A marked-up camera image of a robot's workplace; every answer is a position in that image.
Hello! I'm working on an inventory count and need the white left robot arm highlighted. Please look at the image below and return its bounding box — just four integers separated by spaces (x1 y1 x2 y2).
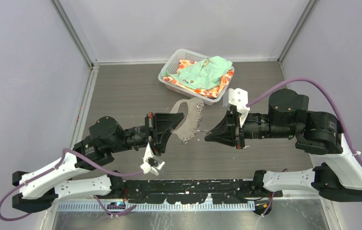
12 113 184 213

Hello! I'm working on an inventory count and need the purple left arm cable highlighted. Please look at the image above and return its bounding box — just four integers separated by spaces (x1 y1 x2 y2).
0 148 145 222

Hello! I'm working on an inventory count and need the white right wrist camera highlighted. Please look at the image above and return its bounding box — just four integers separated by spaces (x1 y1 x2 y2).
222 88 250 128

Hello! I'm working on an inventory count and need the orange floral cloth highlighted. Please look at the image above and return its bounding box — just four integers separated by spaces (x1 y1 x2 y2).
163 59 235 98

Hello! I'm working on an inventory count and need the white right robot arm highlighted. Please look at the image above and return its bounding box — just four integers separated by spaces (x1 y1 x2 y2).
205 88 362 202

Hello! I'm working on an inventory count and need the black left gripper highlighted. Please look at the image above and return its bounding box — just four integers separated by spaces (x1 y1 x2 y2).
109 111 184 155

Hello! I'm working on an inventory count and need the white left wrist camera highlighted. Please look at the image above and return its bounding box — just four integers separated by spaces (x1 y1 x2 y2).
140 142 165 176

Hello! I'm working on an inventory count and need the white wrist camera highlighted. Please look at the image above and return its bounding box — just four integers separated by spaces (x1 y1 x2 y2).
222 88 250 128
140 142 165 176

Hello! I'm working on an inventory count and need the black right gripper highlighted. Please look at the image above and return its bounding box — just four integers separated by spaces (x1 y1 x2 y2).
204 107 295 149

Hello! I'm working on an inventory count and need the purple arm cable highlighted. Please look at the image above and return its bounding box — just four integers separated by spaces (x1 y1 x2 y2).
0 148 145 222
245 78 362 185

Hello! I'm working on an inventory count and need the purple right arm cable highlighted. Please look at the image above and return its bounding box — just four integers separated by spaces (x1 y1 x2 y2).
245 78 362 185

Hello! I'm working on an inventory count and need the green cloth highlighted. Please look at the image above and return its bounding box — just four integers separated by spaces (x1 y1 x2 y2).
162 56 234 91

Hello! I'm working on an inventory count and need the white plastic basket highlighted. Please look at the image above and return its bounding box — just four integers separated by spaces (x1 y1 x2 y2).
158 49 234 105

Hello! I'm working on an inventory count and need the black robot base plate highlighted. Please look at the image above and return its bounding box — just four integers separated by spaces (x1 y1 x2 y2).
97 179 272 205

